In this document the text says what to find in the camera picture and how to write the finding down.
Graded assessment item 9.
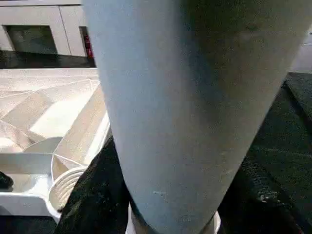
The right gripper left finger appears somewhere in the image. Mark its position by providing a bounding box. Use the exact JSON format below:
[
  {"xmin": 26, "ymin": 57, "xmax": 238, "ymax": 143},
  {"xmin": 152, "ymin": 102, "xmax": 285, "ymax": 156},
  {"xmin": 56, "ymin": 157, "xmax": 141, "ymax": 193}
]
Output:
[{"xmin": 54, "ymin": 136, "xmax": 132, "ymax": 234}]

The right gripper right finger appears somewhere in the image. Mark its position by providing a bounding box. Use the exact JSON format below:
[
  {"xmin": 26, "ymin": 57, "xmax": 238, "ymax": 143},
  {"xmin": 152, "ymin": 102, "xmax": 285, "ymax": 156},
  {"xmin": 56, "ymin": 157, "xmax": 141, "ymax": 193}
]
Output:
[{"xmin": 217, "ymin": 155, "xmax": 305, "ymax": 234}]

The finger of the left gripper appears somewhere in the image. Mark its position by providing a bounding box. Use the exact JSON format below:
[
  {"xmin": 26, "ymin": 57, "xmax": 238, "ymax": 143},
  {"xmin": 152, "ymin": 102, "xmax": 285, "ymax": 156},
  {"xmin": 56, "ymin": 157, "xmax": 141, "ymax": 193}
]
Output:
[{"xmin": 0, "ymin": 171, "xmax": 14, "ymax": 191}]

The white plastic table top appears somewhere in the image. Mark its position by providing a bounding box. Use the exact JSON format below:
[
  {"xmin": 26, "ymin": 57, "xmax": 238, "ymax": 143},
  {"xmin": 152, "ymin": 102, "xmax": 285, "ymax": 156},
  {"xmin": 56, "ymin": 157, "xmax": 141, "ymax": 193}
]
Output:
[{"xmin": 0, "ymin": 67, "xmax": 113, "ymax": 217}]

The white plastic table leg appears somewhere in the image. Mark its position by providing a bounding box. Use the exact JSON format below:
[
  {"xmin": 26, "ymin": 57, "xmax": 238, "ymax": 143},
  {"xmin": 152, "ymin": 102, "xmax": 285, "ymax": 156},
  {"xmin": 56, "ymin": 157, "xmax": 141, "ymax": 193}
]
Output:
[{"xmin": 80, "ymin": 0, "xmax": 312, "ymax": 234}]

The white cabinet with glass doors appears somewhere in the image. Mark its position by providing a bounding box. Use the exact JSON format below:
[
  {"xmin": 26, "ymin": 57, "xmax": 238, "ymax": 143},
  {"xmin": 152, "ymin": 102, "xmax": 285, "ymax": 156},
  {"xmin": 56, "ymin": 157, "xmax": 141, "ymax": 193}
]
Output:
[{"xmin": 0, "ymin": 0, "xmax": 96, "ymax": 59}]

